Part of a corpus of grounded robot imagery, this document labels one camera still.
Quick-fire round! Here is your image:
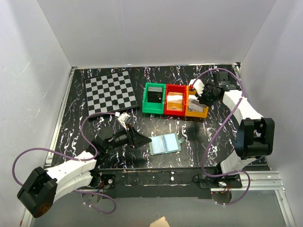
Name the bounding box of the black grey chessboard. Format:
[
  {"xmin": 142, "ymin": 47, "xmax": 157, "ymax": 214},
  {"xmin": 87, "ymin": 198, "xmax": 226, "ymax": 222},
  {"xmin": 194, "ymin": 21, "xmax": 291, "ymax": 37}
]
[{"xmin": 85, "ymin": 70, "xmax": 139, "ymax": 115}]

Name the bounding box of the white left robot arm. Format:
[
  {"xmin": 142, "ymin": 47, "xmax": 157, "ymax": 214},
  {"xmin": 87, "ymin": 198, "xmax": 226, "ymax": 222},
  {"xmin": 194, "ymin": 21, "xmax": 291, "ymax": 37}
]
[{"xmin": 17, "ymin": 125, "xmax": 152, "ymax": 218}]

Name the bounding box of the orange plastic bin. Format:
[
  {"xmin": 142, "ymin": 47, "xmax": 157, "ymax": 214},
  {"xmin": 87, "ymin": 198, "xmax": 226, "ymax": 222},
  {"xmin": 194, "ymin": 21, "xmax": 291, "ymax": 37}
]
[{"xmin": 185, "ymin": 86, "xmax": 209, "ymax": 119}]

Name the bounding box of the orange white cards stack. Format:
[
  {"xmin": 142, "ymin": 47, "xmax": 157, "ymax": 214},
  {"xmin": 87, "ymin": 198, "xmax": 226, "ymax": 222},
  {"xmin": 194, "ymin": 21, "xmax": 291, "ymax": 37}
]
[{"xmin": 167, "ymin": 92, "xmax": 183, "ymax": 111}]

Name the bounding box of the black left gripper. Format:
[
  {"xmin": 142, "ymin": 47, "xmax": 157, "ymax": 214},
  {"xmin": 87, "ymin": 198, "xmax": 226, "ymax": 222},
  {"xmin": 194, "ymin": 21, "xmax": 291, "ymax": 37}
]
[{"xmin": 105, "ymin": 124, "xmax": 152, "ymax": 151}]

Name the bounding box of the red plastic bin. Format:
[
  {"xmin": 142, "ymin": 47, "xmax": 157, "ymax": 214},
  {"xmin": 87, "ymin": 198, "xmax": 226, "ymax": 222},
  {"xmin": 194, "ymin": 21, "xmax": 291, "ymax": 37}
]
[{"xmin": 164, "ymin": 84, "xmax": 187, "ymax": 116}]

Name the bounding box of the cardboard piece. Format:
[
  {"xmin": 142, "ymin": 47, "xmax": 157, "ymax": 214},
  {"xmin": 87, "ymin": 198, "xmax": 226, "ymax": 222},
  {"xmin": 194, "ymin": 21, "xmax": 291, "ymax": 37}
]
[{"xmin": 149, "ymin": 216, "xmax": 170, "ymax": 227}]

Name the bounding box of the black mounting base rail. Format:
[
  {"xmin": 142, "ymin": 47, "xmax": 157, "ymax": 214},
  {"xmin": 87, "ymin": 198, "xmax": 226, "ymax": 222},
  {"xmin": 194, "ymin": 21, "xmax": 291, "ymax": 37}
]
[{"xmin": 73, "ymin": 165, "xmax": 244, "ymax": 200}]

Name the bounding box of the black cards stack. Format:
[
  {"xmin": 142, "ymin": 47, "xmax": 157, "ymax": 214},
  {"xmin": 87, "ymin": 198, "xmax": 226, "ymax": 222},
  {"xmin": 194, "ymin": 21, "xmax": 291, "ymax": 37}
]
[{"xmin": 148, "ymin": 87, "xmax": 163, "ymax": 93}]

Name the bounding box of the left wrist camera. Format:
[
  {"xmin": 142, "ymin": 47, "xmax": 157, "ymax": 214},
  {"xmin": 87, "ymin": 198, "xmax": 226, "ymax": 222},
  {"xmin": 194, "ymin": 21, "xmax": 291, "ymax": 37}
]
[{"xmin": 115, "ymin": 112, "xmax": 130, "ymax": 129}]

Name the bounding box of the black VIP credit card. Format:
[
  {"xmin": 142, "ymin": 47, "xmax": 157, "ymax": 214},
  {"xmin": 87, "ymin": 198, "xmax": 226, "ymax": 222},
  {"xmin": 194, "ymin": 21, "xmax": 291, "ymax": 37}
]
[{"xmin": 147, "ymin": 91, "xmax": 163, "ymax": 103}]

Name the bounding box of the mint green card holder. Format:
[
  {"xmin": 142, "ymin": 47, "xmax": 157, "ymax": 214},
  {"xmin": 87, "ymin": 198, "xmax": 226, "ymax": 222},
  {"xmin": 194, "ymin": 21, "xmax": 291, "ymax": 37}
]
[{"xmin": 149, "ymin": 133, "xmax": 184, "ymax": 156}]

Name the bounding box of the green plastic bin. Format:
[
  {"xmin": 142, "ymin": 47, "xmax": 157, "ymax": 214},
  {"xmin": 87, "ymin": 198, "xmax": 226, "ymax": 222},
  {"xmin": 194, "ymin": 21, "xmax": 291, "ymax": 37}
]
[{"xmin": 142, "ymin": 83, "xmax": 166, "ymax": 114}]

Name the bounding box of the white gold VIP card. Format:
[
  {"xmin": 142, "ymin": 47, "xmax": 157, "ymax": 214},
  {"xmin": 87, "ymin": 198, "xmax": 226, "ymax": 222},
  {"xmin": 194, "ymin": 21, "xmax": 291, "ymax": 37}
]
[{"xmin": 188, "ymin": 99, "xmax": 205, "ymax": 113}]

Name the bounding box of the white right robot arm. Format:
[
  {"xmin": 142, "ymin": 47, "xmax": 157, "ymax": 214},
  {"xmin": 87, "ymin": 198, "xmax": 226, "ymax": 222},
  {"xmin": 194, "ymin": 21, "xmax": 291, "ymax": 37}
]
[{"xmin": 189, "ymin": 68, "xmax": 275, "ymax": 188}]

